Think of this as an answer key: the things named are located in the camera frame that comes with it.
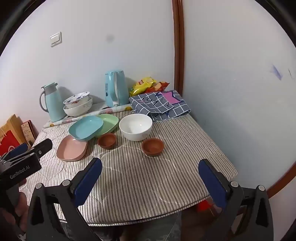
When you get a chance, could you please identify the folded grey checked cloth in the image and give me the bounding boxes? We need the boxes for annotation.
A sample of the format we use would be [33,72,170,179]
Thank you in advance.
[129,90,191,122]

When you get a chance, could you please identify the striped grey tablecloth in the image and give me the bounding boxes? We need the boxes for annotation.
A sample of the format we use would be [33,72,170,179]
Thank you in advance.
[18,109,238,226]

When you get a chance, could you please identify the wooden door frame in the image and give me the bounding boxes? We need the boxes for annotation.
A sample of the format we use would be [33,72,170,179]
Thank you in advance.
[171,0,185,95]

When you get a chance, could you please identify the blue plate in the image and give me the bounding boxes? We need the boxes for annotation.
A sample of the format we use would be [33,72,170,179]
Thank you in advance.
[69,115,104,142]

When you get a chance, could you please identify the light blue thermos jug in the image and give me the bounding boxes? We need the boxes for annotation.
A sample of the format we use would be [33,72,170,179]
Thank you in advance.
[39,82,66,122]

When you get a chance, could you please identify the person's left hand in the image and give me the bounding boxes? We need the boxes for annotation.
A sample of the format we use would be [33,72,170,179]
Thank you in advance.
[0,192,30,233]

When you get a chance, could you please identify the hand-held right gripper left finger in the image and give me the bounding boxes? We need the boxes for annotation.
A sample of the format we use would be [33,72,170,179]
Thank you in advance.
[26,158,102,241]

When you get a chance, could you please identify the white light switch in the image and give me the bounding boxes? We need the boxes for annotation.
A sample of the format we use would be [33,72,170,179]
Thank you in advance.
[50,32,63,48]

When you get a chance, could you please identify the brown paper bag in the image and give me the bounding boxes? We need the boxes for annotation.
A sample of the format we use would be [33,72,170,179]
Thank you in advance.
[0,114,26,149]

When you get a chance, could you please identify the red snack bag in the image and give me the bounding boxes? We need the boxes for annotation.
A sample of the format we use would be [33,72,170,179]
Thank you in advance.
[145,81,170,94]

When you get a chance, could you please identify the wooden baseboard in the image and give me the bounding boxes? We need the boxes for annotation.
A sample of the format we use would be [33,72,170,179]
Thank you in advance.
[266,171,296,198]

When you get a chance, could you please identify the yellow snack bag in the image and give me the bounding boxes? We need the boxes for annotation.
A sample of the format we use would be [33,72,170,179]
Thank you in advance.
[129,77,155,97]

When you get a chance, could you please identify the brown printed box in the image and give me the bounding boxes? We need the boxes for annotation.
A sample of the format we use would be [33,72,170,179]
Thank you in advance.
[21,120,36,146]

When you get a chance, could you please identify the large floral white bowl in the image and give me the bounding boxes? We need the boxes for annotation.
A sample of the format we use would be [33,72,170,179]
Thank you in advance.
[63,96,93,117]

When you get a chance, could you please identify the blue patterned white bowl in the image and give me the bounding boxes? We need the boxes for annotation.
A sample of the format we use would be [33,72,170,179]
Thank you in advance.
[63,91,90,109]

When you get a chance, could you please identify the pink plate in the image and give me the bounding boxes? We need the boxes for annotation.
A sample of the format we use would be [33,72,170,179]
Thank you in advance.
[56,135,88,162]

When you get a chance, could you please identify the green plate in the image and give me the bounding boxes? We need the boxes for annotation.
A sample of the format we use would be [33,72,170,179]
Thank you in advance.
[95,113,119,138]

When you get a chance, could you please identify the small brown bowl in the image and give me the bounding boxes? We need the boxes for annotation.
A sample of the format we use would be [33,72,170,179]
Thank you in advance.
[142,138,164,157]
[97,133,117,150]

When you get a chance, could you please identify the red object under table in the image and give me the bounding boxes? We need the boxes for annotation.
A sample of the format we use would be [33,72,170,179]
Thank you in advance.
[196,199,214,212]

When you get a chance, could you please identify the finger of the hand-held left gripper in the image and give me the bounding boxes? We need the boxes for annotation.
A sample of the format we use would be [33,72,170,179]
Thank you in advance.
[1,142,28,161]
[27,138,53,160]

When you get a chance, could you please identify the rolled floral plastic sheet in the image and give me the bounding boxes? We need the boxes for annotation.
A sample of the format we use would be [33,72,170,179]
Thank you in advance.
[43,104,133,128]

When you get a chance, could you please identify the light blue electric kettle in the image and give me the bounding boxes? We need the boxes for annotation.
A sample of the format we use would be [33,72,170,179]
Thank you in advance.
[105,70,130,107]

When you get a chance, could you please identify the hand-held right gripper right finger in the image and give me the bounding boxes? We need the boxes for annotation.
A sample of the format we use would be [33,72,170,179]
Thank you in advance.
[198,159,274,241]

